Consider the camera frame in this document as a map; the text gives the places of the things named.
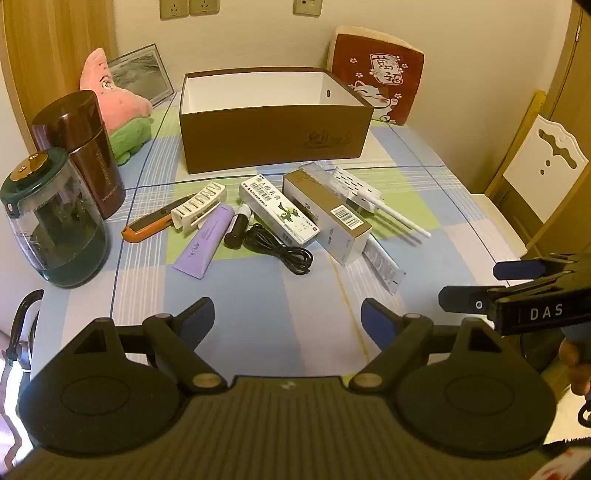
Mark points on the white green medicine box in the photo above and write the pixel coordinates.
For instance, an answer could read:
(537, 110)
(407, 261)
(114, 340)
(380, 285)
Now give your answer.
(272, 203)

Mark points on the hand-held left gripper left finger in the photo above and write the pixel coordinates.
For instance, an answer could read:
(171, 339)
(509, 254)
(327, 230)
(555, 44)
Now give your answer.
(198, 321)

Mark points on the brown cardboard box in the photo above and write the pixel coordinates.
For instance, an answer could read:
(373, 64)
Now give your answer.
(258, 138)

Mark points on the white router with antennas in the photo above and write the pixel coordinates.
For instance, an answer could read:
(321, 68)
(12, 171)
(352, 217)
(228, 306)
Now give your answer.
(355, 187)

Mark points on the checkered tablecloth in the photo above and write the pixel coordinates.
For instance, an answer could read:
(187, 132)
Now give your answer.
(277, 314)

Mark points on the wooden wardrobe panel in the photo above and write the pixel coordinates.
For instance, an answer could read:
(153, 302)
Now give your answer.
(55, 55)

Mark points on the white wooden chair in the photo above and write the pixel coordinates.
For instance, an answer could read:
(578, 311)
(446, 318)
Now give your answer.
(545, 170)

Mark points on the white plastic rack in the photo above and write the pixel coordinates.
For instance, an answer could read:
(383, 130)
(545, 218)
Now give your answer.
(198, 203)

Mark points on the small dark spray bottle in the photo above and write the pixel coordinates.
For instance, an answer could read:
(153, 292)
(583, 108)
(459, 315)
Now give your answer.
(234, 233)

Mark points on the beige wall data socket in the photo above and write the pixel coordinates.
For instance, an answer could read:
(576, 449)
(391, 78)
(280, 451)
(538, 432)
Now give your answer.
(307, 5)

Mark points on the red white patterned cloth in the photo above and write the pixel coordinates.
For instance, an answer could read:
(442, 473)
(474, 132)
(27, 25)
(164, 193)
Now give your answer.
(570, 461)

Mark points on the orange utility knife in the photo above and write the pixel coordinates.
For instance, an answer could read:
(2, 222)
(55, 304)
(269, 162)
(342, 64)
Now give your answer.
(143, 228)

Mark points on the white gold box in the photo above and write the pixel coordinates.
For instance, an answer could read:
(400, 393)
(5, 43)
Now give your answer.
(332, 221)

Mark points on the brown cylindrical canister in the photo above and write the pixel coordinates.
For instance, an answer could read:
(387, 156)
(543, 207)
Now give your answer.
(87, 147)

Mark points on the red cat print cushion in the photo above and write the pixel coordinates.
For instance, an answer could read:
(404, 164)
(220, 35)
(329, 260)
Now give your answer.
(369, 60)

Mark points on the glass sand picture frame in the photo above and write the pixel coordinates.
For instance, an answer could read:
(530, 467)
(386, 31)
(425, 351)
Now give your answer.
(143, 74)

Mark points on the person's right hand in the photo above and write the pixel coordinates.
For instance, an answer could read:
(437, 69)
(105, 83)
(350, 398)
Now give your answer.
(572, 364)

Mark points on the pink starfish plush toy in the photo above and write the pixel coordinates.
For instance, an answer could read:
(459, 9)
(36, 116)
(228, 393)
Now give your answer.
(120, 101)

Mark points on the wooden door frame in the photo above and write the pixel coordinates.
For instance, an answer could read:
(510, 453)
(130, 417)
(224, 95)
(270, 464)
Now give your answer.
(570, 69)

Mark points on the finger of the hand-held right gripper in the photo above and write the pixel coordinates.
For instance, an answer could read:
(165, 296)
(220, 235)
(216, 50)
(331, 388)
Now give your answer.
(461, 299)
(517, 269)

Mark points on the purple tube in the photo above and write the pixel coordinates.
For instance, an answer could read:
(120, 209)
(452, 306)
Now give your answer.
(203, 244)

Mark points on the clear plastic packaging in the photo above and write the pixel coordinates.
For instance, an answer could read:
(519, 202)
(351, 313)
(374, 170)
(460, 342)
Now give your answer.
(383, 267)
(316, 171)

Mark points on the green lidded glass jar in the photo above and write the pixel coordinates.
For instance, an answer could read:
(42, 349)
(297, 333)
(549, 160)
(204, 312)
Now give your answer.
(55, 230)

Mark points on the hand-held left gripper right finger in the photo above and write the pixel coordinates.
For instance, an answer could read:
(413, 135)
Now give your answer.
(376, 321)

